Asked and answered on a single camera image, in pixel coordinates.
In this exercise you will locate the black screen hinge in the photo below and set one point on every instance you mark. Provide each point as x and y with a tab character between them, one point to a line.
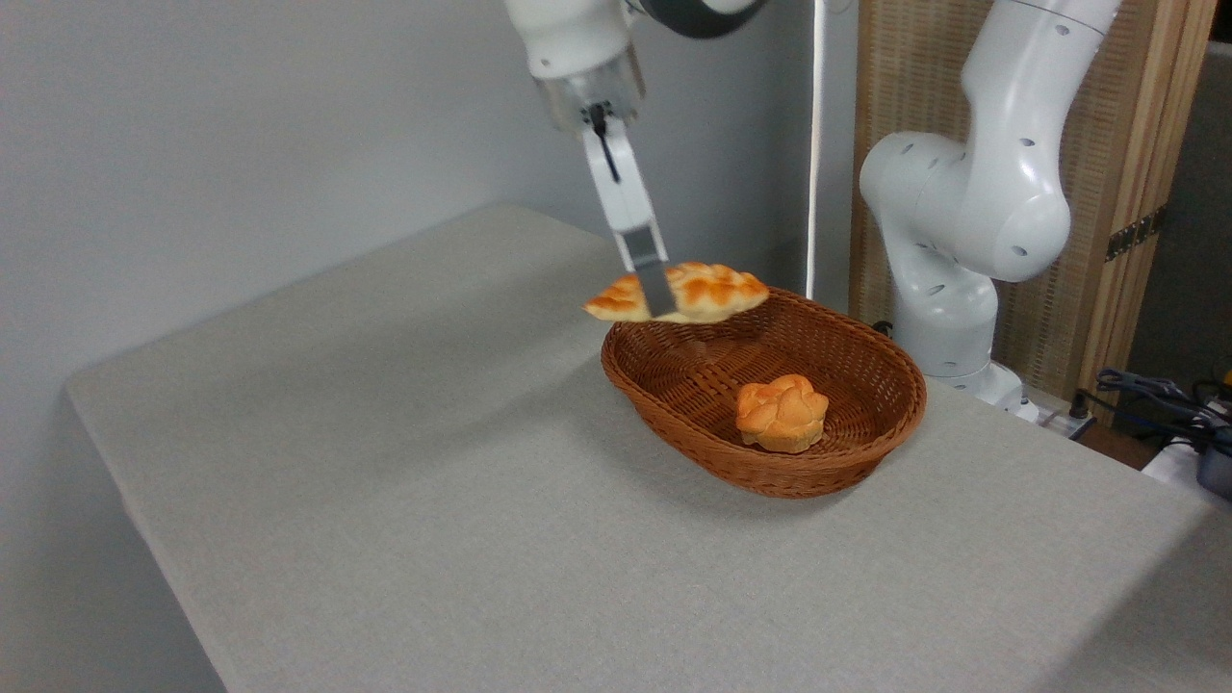
1134	234

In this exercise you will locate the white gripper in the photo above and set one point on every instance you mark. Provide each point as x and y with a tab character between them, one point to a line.
621	183

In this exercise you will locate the white power strip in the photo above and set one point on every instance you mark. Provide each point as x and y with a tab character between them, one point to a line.
1064	422

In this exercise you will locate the long braided bread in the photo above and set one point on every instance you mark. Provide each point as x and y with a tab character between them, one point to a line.
707	292

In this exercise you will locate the white vertical pole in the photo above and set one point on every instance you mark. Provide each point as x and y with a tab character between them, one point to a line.
816	144

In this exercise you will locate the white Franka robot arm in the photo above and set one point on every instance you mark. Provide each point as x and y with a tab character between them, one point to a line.
1001	192

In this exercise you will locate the grey-blue box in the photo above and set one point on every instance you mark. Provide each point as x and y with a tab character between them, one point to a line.
1217	472

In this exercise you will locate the brown wicker basket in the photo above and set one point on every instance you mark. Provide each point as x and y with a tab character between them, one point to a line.
857	385

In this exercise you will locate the round bread bun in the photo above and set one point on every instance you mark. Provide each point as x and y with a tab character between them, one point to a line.
782	414

